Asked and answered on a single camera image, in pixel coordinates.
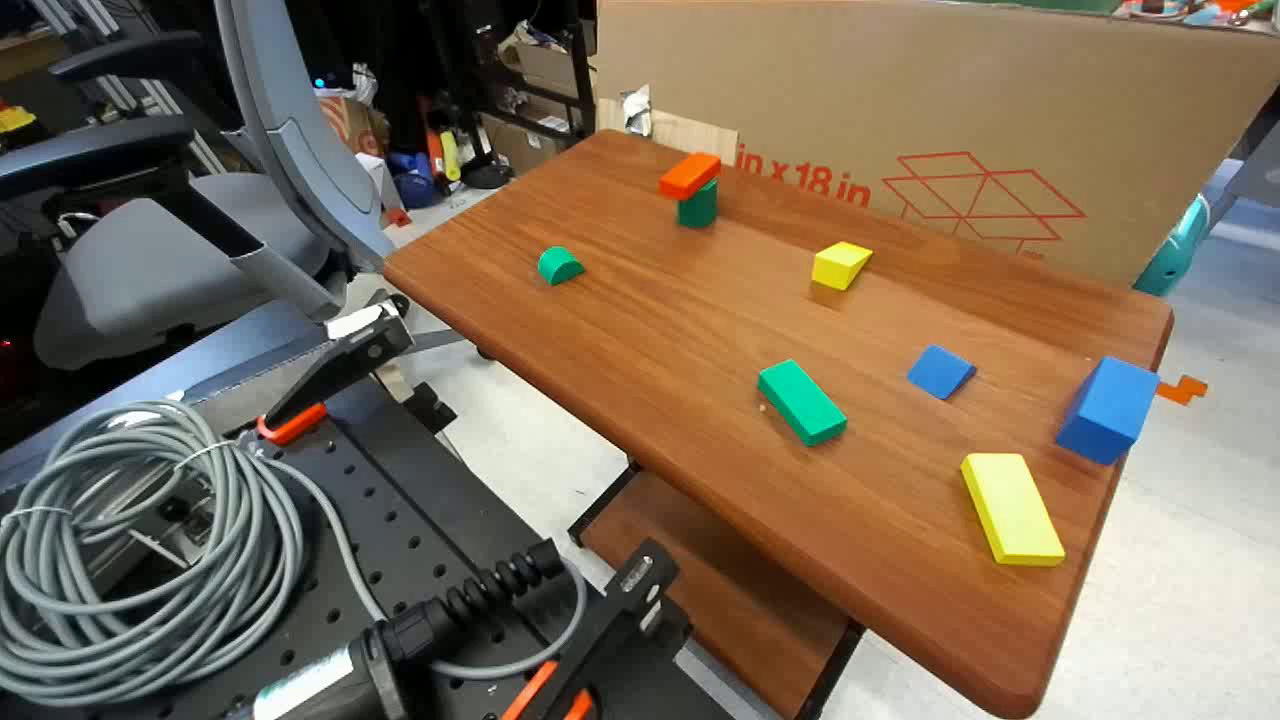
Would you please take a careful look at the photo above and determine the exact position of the orange floor tape marker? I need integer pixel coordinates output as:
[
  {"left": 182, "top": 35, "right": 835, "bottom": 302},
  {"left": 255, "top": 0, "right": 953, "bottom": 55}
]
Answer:
[{"left": 1155, "top": 376, "right": 1207, "bottom": 406}]

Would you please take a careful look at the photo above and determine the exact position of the blue bag on floor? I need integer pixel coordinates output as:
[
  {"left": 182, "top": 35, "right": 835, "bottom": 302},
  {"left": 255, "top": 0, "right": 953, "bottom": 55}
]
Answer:
[{"left": 390, "top": 152, "right": 445, "bottom": 209}]

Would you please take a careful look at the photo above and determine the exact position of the grey office chair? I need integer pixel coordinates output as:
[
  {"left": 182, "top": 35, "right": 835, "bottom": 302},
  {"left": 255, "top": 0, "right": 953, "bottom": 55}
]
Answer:
[{"left": 0, "top": 0, "right": 392, "bottom": 371}]

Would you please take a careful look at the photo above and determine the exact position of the large cardboard box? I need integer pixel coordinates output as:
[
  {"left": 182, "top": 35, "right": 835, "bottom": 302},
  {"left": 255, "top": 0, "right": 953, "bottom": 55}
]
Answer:
[{"left": 598, "top": 0, "right": 1280, "bottom": 285}]

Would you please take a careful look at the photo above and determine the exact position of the lower wooden shelf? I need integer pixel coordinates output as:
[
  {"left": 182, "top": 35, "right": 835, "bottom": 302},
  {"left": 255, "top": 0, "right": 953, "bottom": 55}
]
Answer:
[{"left": 571, "top": 463, "right": 863, "bottom": 720}]

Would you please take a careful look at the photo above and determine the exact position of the large blue block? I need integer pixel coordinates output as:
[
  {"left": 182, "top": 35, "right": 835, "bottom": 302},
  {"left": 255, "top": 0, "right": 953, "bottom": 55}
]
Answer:
[{"left": 1055, "top": 354, "right": 1159, "bottom": 463}]

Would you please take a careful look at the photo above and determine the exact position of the black clamp orange trigger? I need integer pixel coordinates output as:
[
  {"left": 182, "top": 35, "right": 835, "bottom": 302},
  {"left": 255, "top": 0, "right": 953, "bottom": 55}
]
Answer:
[
  {"left": 255, "top": 298, "right": 410, "bottom": 448},
  {"left": 501, "top": 541, "right": 693, "bottom": 720}
]

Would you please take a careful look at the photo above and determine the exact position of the long green block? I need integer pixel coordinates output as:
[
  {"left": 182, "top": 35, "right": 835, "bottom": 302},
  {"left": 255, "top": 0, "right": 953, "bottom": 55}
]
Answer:
[{"left": 757, "top": 359, "right": 847, "bottom": 448}]

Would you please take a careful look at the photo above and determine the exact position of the teal robot part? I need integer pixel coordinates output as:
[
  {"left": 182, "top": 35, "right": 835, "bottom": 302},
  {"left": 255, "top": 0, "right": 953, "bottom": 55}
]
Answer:
[{"left": 1135, "top": 195, "right": 1213, "bottom": 297}]

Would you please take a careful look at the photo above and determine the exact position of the small yellow block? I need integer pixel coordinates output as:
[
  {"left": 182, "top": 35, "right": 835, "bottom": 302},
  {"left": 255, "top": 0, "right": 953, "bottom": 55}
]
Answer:
[{"left": 811, "top": 241, "right": 873, "bottom": 293}]

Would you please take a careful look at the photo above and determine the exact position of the black clamp orange trigger rear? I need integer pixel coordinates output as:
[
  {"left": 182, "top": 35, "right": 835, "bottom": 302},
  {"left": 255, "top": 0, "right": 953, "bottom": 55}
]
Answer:
[{"left": 255, "top": 298, "right": 410, "bottom": 448}]

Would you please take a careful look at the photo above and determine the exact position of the black clamp orange trigger front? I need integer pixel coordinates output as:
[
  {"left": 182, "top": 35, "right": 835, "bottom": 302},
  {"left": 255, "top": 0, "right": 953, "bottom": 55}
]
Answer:
[{"left": 501, "top": 541, "right": 693, "bottom": 720}]

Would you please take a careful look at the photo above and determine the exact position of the green half-round block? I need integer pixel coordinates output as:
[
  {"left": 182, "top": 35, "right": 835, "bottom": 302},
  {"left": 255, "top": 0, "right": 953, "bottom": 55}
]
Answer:
[{"left": 538, "top": 242, "right": 585, "bottom": 285}]

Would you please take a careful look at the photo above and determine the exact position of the long yellow block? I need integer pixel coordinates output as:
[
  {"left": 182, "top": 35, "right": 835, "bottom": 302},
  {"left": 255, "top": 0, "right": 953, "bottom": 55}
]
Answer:
[{"left": 960, "top": 451, "right": 1064, "bottom": 569}]

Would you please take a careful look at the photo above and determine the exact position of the green block under orange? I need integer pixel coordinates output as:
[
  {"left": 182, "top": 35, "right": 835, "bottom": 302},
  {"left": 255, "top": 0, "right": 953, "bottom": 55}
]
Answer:
[{"left": 677, "top": 179, "right": 722, "bottom": 226}]

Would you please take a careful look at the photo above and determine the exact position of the black power plug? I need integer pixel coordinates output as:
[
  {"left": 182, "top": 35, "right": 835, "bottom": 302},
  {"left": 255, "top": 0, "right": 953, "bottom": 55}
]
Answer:
[{"left": 351, "top": 545, "right": 566, "bottom": 720}]

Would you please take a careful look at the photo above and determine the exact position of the flat blue square block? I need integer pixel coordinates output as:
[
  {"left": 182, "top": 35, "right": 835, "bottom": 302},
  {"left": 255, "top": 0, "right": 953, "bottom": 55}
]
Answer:
[{"left": 909, "top": 342, "right": 975, "bottom": 400}]

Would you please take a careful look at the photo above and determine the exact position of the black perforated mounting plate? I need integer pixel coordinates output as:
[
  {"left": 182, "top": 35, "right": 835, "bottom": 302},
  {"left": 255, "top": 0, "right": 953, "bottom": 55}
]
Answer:
[{"left": 78, "top": 385, "right": 733, "bottom": 720}]

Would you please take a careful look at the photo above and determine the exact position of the coiled grey cable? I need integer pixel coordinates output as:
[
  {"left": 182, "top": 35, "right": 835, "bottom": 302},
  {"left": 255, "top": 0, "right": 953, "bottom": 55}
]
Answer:
[{"left": 0, "top": 400, "right": 594, "bottom": 711}]

